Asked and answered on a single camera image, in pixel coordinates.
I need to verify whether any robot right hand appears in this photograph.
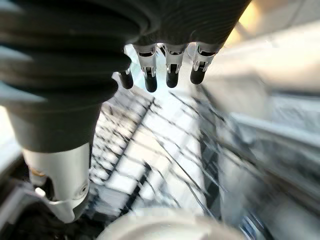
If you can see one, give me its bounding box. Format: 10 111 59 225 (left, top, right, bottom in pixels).
0 0 252 224

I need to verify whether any dishwasher tub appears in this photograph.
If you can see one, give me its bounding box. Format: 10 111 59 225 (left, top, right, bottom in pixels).
199 32 320 240

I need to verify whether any white round plate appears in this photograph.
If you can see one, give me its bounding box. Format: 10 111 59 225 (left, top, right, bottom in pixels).
96 214 245 240

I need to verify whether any dishwasher wire rack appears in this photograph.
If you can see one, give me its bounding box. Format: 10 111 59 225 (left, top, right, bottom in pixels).
86 84 258 223

